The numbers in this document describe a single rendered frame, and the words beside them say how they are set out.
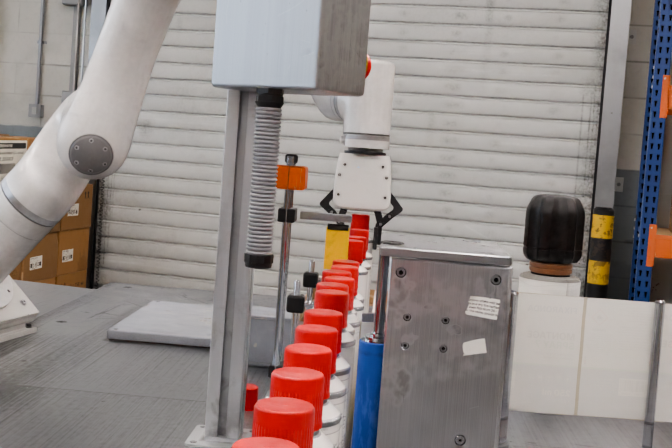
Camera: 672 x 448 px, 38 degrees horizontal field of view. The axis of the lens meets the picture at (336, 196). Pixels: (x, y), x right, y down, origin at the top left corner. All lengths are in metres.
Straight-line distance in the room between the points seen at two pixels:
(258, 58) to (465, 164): 4.47
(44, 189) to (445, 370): 1.05
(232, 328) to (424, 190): 4.40
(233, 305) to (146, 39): 0.54
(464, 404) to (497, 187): 4.78
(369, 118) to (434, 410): 0.94
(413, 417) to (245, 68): 0.52
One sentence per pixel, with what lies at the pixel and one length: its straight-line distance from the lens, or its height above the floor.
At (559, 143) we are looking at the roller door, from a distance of 5.57.
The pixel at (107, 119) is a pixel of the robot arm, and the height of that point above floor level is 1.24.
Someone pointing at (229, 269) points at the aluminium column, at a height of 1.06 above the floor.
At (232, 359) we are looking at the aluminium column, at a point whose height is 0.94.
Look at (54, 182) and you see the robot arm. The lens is 1.76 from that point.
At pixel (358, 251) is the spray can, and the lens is 1.46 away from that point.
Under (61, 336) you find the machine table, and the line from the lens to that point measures 1.93.
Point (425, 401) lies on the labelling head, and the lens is 0.85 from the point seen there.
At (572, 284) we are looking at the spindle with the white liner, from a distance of 1.39.
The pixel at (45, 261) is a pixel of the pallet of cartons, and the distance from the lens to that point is 5.46.
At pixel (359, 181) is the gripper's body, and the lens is 1.73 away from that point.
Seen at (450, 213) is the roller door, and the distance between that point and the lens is 5.62.
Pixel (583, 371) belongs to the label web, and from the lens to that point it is 1.25.
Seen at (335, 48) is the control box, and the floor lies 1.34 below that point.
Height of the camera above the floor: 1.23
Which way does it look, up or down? 3 degrees down
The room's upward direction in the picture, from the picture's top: 4 degrees clockwise
